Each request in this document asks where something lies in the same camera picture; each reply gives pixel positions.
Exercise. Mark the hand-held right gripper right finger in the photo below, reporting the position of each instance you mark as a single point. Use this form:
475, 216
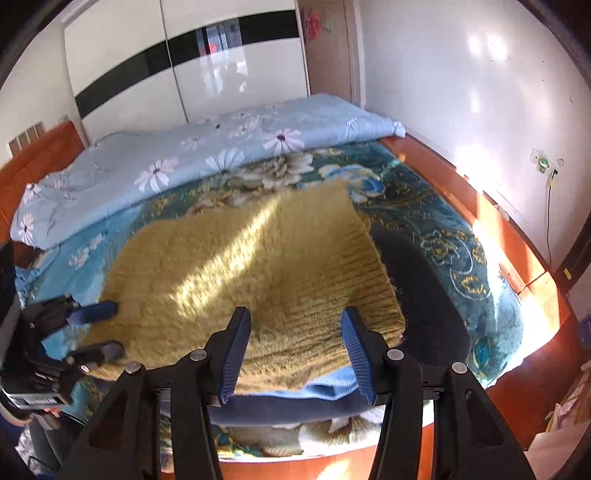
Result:
358, 357

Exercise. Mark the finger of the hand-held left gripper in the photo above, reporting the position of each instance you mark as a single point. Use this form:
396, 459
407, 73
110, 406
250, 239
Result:
111, 350
99, 311

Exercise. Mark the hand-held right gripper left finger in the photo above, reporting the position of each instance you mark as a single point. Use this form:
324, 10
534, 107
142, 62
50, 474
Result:
232, 355

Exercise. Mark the yellow knit sweater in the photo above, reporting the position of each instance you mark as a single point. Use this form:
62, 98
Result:
231, 258

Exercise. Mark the pile of light clothes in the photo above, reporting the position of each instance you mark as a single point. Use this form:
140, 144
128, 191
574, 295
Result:
575, 401

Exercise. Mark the light blue knit garment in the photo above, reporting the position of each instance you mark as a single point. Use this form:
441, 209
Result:
323, 386

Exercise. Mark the dark navy cloth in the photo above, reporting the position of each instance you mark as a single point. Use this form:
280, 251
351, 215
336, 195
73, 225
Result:
415, 295

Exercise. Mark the cream fluffy cloth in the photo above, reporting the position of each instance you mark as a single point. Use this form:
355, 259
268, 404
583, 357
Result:
277, 438

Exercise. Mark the teal floral blanket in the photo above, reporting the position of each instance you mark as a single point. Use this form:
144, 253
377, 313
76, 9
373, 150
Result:
443, 240

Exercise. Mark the light blue floral duvet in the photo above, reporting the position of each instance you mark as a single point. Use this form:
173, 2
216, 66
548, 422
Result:
184, 147

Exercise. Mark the white wardrobe with black stripe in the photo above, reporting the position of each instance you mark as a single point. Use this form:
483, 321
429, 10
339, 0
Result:
129, 55

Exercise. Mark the wooden door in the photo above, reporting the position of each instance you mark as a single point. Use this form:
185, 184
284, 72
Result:
328, 69

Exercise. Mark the red door decoration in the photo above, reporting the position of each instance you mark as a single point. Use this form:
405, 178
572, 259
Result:
314, 23

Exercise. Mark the orange wooden bed frame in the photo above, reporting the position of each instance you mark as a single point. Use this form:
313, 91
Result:
508, 230

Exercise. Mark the wall socket with green plug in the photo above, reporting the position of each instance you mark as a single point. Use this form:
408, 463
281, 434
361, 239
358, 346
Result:
544, 162

